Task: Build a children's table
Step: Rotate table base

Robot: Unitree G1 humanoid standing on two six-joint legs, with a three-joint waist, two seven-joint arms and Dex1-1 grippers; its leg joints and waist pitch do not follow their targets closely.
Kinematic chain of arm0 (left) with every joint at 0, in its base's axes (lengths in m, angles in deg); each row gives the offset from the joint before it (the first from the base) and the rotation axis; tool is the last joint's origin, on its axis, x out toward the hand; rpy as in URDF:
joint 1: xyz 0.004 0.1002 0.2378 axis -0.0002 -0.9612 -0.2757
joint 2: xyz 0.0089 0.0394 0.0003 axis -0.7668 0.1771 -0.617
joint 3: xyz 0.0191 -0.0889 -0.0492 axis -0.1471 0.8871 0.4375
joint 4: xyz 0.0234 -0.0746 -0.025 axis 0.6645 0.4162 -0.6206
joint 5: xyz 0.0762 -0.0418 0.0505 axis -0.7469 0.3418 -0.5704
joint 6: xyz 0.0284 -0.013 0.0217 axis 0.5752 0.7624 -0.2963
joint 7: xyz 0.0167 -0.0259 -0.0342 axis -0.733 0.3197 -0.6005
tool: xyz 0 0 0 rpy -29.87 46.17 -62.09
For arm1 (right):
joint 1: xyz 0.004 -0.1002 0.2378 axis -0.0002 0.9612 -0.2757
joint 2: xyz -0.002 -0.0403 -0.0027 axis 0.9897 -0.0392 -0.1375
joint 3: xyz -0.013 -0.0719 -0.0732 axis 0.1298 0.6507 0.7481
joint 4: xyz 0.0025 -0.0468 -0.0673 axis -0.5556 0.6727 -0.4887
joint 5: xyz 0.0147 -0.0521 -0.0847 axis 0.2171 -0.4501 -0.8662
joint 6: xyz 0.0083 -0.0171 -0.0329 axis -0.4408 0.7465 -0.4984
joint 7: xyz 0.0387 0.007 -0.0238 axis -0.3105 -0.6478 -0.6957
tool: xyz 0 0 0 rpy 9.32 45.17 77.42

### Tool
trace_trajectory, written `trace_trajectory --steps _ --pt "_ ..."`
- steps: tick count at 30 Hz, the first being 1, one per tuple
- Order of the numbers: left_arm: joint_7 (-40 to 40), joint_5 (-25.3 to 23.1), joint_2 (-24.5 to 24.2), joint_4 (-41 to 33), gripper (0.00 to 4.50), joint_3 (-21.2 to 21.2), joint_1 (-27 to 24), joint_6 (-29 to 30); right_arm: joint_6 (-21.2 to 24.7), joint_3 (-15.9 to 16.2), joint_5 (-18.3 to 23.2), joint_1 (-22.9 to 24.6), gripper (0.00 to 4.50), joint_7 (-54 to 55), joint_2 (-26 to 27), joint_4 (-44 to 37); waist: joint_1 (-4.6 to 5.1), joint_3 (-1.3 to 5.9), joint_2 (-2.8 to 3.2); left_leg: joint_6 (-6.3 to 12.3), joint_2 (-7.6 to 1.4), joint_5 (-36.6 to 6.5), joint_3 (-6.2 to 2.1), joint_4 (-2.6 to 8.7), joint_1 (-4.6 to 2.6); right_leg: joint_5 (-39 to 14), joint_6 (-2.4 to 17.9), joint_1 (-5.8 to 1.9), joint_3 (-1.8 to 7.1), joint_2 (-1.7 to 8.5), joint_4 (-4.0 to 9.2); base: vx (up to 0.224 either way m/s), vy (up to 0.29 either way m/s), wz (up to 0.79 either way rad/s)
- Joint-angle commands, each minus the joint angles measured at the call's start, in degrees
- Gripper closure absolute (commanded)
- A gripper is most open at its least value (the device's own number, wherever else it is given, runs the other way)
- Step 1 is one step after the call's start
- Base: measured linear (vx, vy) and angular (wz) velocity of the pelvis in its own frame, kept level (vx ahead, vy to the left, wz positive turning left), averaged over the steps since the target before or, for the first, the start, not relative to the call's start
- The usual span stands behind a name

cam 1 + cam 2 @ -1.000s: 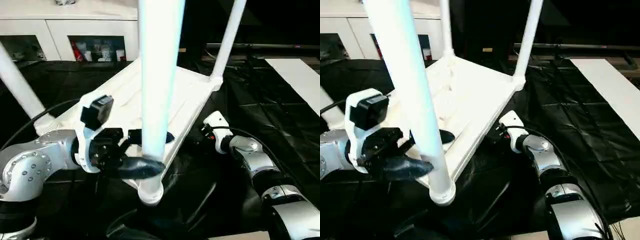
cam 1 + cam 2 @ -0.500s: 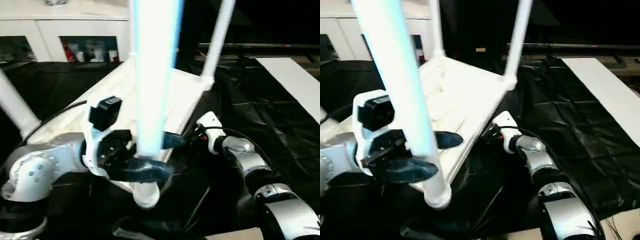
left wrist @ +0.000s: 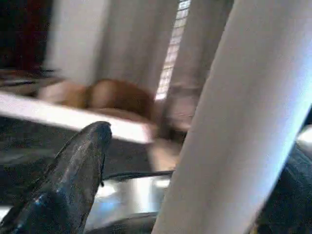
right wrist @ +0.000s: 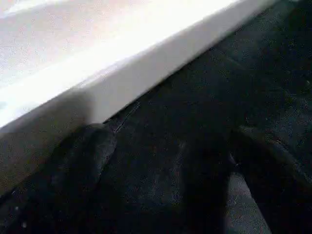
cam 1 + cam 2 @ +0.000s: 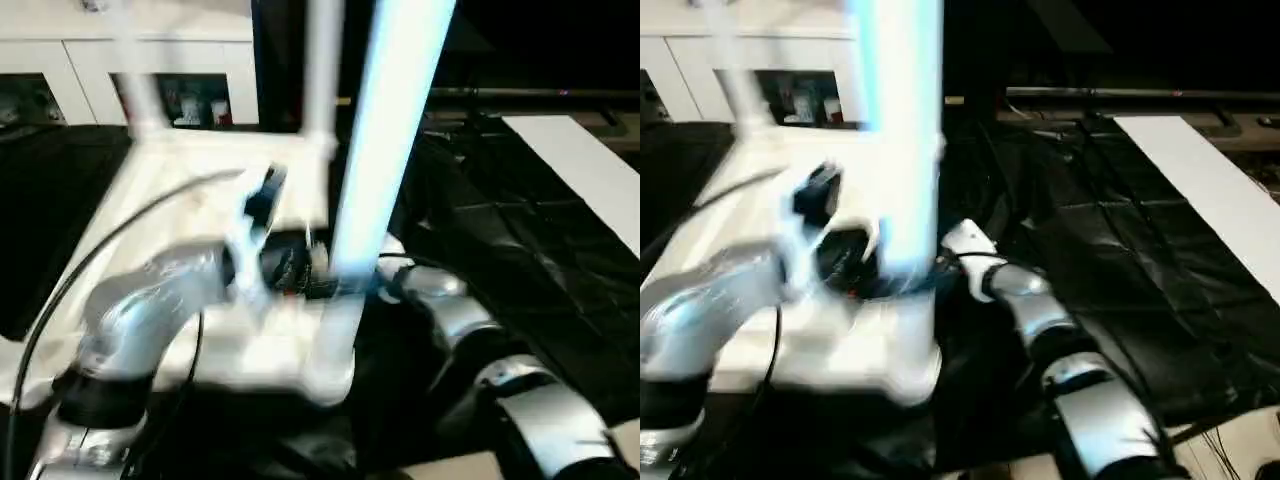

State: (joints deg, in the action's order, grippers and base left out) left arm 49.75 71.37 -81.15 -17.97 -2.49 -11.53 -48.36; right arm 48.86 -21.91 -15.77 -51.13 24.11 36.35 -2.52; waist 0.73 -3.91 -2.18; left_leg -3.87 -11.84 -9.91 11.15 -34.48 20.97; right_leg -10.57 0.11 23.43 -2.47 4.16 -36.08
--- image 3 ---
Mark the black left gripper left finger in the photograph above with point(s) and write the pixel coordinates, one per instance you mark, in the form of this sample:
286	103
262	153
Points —
68	185

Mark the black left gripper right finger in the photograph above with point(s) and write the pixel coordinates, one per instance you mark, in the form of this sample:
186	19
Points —
292	200

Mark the white plastic table leg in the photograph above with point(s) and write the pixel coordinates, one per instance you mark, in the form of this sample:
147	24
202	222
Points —
239	122

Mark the black mat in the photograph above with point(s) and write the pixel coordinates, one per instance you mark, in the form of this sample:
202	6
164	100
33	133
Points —
36	151

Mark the brown rounded object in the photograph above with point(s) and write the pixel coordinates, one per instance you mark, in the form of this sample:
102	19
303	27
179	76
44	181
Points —
117	97

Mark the grey curtain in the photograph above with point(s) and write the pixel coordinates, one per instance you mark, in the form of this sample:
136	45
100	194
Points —
126	44

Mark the white window blind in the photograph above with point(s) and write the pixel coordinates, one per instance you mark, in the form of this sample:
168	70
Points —
173	48

